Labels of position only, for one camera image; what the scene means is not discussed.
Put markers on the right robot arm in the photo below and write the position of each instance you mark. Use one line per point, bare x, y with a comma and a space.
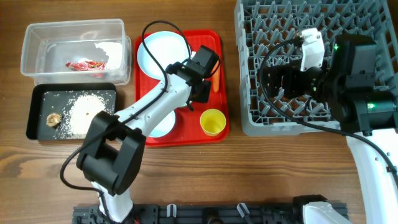
367, 117

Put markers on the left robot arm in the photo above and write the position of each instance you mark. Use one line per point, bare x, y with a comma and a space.
112, 152

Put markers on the red serving tray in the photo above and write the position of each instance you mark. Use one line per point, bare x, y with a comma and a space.
187, 129

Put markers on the yellow plastic cup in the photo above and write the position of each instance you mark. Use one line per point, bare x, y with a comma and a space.
212, 122

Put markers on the red wrapper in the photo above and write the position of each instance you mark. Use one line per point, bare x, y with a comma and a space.
86, 65

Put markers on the small light blue bowl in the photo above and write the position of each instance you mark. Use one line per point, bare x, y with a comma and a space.
164, 127

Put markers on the black plastic tray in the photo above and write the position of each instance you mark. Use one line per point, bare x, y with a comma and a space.
37, 97

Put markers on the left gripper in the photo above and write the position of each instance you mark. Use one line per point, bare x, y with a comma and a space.
204, 97

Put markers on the grey dishwasher rack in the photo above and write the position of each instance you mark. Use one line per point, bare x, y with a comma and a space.
260, 25

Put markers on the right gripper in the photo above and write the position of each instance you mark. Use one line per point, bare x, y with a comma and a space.
277, 82

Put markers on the brown food scrap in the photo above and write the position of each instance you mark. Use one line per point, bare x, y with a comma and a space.
53, 120

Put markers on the clear plastic bin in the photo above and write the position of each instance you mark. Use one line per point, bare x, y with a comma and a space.
49, 46

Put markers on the white rice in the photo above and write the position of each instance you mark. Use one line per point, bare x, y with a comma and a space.
78, 108

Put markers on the orange carrot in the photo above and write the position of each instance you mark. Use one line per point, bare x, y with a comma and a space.
216, 77

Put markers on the white tissue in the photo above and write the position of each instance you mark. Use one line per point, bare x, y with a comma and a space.
114, 52

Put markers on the large light blue plate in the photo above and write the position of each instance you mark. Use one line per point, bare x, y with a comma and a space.
167, 48

